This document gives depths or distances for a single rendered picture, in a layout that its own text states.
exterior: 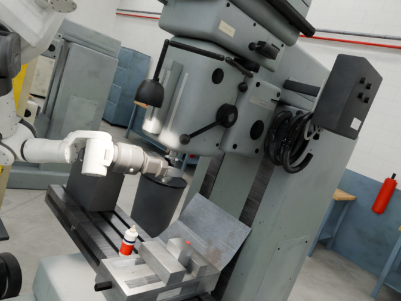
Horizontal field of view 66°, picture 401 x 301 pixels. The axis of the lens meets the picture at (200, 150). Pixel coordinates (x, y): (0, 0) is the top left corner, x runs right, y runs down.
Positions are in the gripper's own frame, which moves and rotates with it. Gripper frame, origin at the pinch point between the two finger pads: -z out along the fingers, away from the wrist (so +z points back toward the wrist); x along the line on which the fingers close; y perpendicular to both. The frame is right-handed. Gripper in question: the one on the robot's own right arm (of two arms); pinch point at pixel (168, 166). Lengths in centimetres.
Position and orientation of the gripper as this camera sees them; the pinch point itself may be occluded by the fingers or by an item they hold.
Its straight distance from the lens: 100.4
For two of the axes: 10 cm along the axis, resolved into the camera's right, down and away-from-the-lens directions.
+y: -3.3, 9.3, 1.6
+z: -8.1, -1.9, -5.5
